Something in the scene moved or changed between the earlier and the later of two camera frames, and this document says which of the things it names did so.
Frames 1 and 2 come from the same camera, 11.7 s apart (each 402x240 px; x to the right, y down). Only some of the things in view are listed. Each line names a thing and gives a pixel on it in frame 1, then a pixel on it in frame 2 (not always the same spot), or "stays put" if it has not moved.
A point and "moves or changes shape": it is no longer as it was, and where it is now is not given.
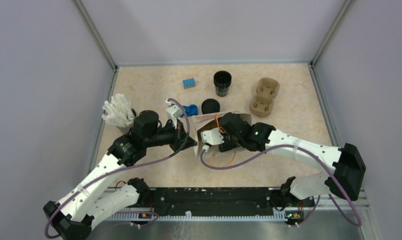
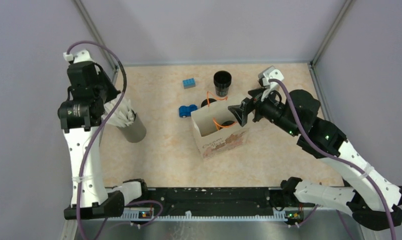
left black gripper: x=179 y=134 to x=113 y=90
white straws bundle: x=118 y=111 stays put
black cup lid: x=209 y=106 moves or changes shape
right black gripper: x=227 y=144 to x=241 y=111
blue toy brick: x=189 y=83 stays put
